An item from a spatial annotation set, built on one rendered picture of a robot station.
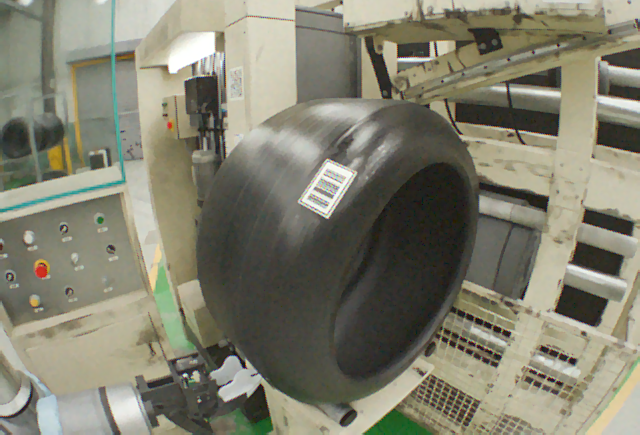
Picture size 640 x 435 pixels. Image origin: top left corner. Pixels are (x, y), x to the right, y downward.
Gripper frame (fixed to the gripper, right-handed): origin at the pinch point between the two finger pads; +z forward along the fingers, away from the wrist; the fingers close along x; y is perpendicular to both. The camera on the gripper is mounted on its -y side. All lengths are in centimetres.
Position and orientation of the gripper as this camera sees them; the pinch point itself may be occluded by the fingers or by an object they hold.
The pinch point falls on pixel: (256, 378)
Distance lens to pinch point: 59.1
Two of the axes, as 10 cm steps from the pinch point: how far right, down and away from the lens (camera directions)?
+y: 0.8, -9.7, -2.3
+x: -6.4, -2.3, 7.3
